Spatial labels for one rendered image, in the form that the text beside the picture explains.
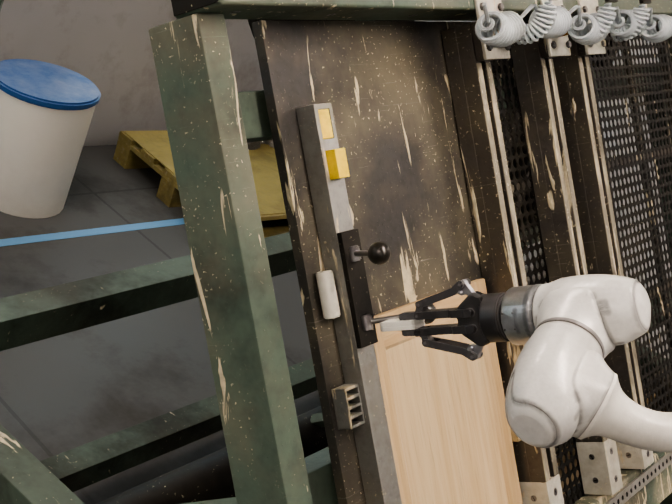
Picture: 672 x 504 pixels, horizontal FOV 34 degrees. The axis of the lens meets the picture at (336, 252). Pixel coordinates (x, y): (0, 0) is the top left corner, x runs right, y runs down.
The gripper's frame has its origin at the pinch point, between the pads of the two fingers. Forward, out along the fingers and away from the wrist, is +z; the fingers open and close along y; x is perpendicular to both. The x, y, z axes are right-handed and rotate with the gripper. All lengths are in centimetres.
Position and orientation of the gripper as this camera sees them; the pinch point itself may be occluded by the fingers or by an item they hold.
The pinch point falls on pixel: (402, 324)
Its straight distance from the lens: 181.5
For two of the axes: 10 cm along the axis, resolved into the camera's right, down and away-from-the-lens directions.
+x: 6.0, -1.6, 7.8
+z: -7.8, 1.0, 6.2
